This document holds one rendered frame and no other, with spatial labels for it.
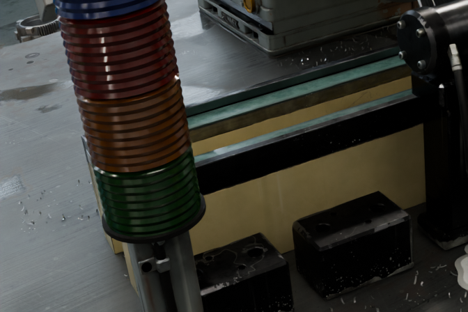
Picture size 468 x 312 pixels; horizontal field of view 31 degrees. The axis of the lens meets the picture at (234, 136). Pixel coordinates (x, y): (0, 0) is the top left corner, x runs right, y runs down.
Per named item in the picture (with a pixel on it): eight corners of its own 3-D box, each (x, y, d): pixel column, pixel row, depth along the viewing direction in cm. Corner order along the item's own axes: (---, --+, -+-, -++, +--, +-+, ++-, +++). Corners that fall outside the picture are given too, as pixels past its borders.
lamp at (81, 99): (172, 118, 53) (159, 51, 51) (206, 154, 48) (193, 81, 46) (79, 145, 51) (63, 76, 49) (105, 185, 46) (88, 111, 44)
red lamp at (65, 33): (159, 51, 51) (146, -21, 49) (193, 81, 46) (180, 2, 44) (63, 76, 49) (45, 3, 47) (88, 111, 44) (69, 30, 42)
